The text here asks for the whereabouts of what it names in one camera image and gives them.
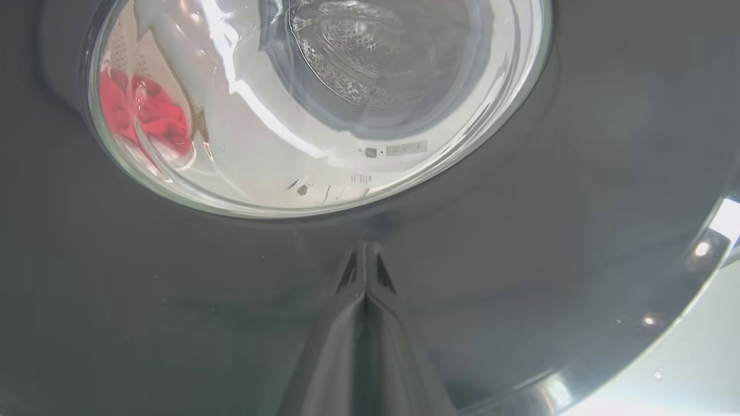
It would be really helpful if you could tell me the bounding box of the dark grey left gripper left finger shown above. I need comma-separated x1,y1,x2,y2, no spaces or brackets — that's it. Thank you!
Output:
277,242,366,416

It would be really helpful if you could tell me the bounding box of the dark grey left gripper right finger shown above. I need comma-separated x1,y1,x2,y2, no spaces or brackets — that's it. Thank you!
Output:
365,242,457,416

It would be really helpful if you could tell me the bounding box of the dark washing machine door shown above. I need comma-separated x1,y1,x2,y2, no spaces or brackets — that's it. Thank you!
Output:
0,0,740,416

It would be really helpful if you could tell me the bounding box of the red and white garment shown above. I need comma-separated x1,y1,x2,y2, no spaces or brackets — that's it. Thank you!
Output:
98,69,194,162

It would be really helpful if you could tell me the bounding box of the white front-load washing machine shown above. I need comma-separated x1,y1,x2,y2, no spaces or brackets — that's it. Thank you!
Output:
191,0,547,211

